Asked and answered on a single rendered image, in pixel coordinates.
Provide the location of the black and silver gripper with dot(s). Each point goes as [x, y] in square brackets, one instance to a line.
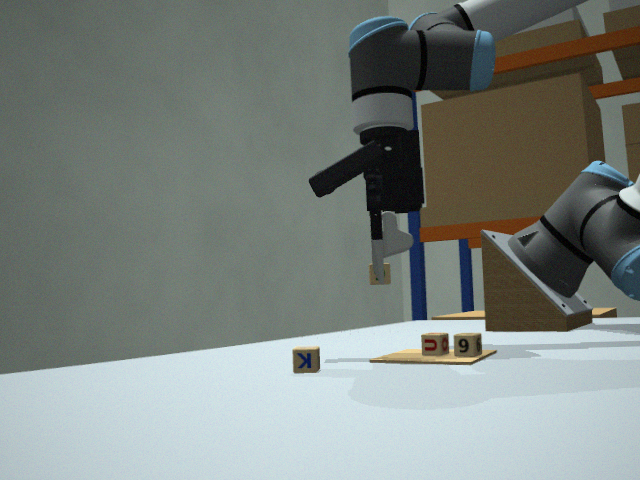
[395, 193]

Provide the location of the tan square mat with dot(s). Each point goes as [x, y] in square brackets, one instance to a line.
[414, 356]

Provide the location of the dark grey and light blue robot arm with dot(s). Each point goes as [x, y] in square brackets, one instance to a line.
[387, 58]

